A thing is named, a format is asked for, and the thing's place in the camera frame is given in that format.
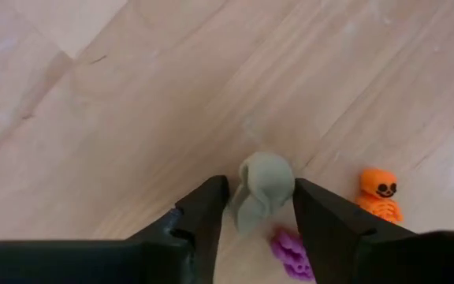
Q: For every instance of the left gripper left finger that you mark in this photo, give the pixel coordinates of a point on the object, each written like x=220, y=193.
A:
x=207, y=213

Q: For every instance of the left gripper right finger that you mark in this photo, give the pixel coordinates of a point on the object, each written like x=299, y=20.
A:
x=329, y=236

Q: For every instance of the purple skeleton toy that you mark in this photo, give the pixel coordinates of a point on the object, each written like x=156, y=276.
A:
x=290, y=252

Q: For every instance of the grey-green skull toy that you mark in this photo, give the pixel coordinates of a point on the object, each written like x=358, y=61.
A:
x=266, y=177

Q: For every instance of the orange skeleton toy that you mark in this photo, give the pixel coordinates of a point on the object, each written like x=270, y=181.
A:
x=378, y=185

